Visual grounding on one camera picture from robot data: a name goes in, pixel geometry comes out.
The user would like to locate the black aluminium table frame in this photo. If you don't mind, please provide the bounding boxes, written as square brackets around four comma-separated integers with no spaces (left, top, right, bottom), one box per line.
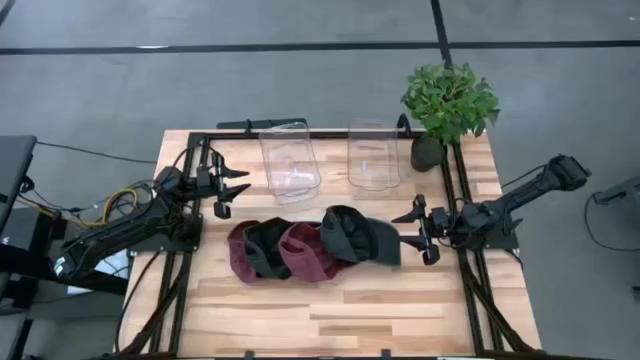
[94,128,601,360]

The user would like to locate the thin black floor cable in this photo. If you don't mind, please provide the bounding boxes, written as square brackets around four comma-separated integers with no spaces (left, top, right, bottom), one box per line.
[35,141,159,165]

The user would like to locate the black equipment stand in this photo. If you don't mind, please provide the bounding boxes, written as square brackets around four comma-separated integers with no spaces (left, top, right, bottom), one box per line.
[0,207,129,311]

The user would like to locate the black bracket bar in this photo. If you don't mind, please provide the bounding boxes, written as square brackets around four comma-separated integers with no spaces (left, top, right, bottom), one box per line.
[215,117,309,132]

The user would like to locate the black looped floor cable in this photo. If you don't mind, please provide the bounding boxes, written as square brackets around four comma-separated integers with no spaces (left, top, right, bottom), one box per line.
[583,192,640,253]

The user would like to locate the white paper sheet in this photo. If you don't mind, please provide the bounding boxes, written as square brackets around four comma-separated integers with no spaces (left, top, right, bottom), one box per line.
[67,248,132,296]

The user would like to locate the yellow cable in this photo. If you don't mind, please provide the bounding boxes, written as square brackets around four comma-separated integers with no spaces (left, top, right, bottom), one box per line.
[82,187,139,229]

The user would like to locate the black desk panel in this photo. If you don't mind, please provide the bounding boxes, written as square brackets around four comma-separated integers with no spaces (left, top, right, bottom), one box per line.
[0,134,39,236]

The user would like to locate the grey equipment box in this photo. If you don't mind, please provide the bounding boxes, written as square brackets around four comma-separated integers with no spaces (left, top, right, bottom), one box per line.
[592,174,640,206]

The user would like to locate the dark grey baseball cap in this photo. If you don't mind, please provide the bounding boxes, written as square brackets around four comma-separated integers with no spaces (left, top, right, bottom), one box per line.
[319,204,402,266]

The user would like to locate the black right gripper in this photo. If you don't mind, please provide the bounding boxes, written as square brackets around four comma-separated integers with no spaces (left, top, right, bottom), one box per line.
[391,193,451,266]

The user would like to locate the clear plastic bin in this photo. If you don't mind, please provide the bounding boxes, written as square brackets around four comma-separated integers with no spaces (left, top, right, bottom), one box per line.
[258,121,322,206]
[347,118,403,192]

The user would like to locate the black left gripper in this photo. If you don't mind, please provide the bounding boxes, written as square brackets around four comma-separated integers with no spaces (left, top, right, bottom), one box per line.
[196,151,252,221]

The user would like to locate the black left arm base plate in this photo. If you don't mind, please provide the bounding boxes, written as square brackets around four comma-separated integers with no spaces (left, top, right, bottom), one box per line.
[128,224,204,254]

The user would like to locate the black baseball cap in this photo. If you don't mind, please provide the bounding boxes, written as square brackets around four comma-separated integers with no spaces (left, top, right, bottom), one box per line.
[243,216,296,280]

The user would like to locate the green potted plant black pot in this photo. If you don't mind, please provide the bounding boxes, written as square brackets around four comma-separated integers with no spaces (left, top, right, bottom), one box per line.
[399,62,501,173]

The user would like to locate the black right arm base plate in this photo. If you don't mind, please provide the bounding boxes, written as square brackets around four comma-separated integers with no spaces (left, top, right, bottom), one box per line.
[482,230,521,251]

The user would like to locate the maroon baseball cap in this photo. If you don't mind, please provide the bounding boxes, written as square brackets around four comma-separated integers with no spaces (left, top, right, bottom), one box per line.
[227,219,265,285]
[277,222,356,284]

